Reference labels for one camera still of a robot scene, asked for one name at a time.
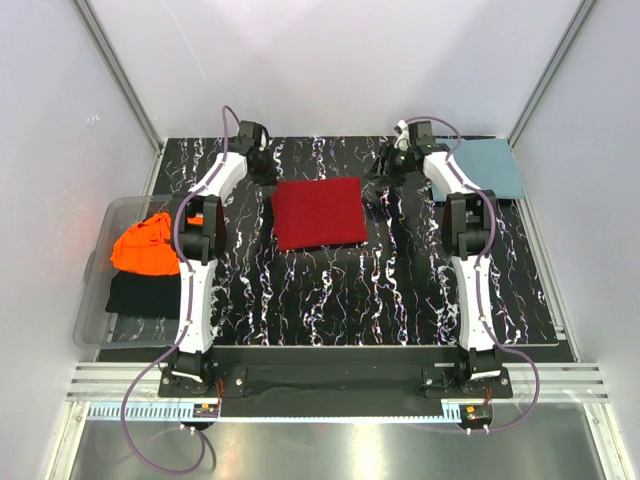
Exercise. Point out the right aluminium frame post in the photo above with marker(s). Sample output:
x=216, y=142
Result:
x=576, y=25

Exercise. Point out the red t-shirt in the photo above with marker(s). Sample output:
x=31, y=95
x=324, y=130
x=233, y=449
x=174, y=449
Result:
x=317, y=213

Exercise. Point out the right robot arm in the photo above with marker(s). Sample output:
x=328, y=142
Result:
x=468, y=232

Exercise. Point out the left aluminium frame post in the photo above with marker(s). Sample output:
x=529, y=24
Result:
x=107, y=52

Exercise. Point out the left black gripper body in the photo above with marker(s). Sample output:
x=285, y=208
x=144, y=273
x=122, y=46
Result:
x=265, y=173

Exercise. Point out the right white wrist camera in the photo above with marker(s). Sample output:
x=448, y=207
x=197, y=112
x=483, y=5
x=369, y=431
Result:
x=402, y=140

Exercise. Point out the orange t-shirt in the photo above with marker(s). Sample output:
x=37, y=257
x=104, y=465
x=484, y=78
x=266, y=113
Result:
x=145, y=248

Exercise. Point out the aluminium frame post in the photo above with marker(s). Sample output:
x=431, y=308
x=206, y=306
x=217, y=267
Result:
x=107, y=52
x=576, y=25

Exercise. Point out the left small circuit board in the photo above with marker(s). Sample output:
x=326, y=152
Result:
x=206, y=410

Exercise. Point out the folded blue t-shirt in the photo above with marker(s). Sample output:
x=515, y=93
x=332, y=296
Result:
x=485, y=164

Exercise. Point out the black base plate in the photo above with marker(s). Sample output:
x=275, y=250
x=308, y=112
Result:
x=401, y=378

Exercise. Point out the grey slotted cable duct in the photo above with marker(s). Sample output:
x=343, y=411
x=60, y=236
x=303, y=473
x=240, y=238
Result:
x=429, y=413

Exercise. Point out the right small circuit board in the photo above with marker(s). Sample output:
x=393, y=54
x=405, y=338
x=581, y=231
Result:
x=478, y=413

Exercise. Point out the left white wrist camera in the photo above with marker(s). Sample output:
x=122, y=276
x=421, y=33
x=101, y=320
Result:
x=264, y=141

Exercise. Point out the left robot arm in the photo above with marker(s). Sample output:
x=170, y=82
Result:
x=198, y=238

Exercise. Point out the black t-shirt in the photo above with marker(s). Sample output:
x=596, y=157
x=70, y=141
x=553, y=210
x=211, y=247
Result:
x=145, y=296

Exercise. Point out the clear plastic bin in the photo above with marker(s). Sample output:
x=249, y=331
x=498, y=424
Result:
x=96, y=328

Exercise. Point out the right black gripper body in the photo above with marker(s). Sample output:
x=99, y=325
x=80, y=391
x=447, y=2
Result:
x=396, y=165

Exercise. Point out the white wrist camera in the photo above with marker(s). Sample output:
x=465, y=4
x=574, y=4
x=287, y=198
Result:
x=264, y=141
x=402, y=140

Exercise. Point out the small circuit board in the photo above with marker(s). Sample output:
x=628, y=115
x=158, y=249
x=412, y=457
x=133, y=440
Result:
x=478, y=413
x=206, y=410

